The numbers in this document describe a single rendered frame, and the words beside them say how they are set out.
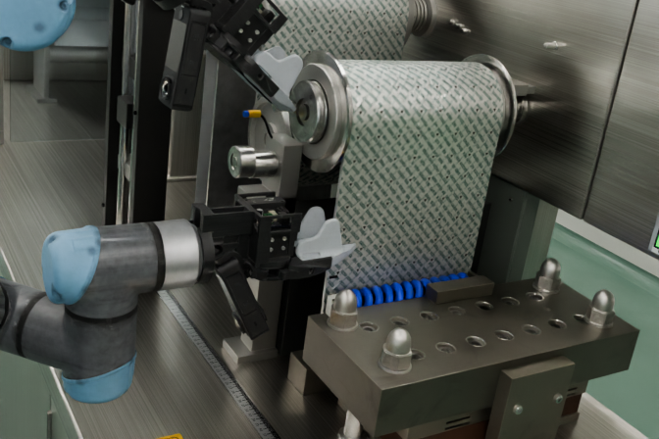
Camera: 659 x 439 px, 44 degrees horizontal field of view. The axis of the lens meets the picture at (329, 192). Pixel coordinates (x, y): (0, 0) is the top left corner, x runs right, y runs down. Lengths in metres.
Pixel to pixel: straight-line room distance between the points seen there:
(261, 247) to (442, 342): 0.24
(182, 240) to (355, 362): 0.23
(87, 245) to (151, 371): 0.29
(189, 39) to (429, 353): 0.43
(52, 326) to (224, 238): 0.20
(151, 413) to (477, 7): 0.73
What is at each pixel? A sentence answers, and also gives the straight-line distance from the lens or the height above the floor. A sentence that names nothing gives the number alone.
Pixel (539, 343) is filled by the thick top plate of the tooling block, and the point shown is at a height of 1.03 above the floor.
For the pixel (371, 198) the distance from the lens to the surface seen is 0.99.
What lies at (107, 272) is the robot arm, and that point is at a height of 1.12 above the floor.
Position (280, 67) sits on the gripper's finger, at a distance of 0.94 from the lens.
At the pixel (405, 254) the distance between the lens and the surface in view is 1.06.
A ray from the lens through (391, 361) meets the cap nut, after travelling 0.88.
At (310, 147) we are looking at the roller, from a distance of 0.99.
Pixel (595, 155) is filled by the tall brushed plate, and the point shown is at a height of 1.23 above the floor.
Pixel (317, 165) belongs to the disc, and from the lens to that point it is 0.99.
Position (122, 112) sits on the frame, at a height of 1.15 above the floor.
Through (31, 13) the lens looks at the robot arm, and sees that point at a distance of 0.70.
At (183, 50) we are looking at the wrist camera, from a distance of 0.89.
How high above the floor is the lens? 1.50
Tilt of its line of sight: 20 degrees down
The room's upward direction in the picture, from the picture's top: 8 degrees clockwise
